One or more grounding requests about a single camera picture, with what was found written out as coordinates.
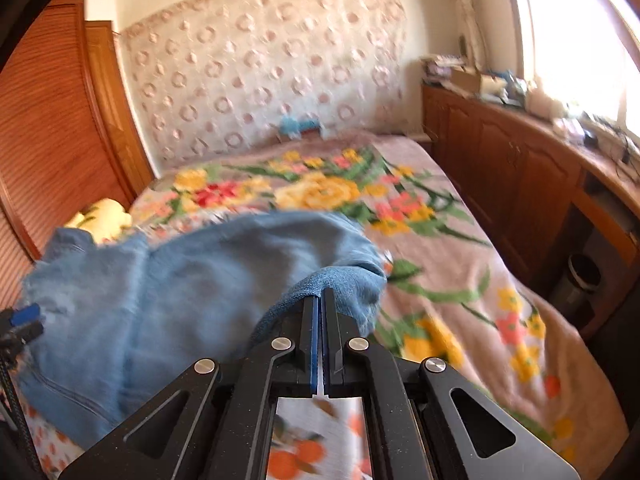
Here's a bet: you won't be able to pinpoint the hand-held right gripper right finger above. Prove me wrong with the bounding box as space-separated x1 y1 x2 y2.
321 287 582 480

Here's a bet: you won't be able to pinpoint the wooden louvered wardrobe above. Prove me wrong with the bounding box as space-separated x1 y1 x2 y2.
0 0 156 311

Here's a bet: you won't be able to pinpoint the beige window curtain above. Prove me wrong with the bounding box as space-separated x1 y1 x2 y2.
445 0 486 71

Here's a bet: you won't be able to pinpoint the orange-print white bedsheet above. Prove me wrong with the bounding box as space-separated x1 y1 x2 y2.
10 385 375 480

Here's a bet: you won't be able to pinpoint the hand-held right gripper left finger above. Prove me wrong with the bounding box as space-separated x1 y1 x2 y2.
56 294 322 480

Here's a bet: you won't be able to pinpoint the white tissue box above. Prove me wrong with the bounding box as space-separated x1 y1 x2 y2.
552 117 586 141

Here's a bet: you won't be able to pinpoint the round waste bin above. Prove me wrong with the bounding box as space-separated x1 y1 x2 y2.
555 252 601 311

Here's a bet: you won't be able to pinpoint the stack of papers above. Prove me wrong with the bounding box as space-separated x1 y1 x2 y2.
420 55 468 81

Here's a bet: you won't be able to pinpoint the long wooden cabinet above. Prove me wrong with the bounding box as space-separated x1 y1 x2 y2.
420 82 640 341

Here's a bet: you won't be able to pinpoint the circle-patterned sheer curtain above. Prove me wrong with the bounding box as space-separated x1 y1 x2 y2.
120 0 408 171

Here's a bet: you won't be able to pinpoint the open cardboard box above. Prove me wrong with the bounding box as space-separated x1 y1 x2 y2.
450 67 496 96

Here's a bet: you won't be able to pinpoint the blue item on box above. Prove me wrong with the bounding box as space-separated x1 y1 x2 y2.
277 115 321 141

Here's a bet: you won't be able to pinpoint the black braided cable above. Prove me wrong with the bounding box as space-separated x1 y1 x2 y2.
0 355 38 471

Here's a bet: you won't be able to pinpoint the white plastic bottle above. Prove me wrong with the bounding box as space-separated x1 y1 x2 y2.
527 80 566 113

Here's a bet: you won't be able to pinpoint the yellow plush toy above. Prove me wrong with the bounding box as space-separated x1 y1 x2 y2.
65 197 133 243

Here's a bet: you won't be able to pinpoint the wood-framed window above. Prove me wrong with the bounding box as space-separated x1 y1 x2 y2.
502 0 640 131

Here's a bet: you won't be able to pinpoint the faded blue denim pants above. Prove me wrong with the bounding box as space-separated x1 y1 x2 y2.
22 210 388 448

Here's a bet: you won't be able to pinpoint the black charger cable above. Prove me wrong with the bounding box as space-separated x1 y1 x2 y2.
590 120 640 171

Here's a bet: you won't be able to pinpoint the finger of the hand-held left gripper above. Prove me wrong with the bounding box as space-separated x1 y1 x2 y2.
9 303 42 326
0 324 46 350

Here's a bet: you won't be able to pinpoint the floral pink blanket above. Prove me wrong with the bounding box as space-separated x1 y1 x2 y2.
127 132 628 466

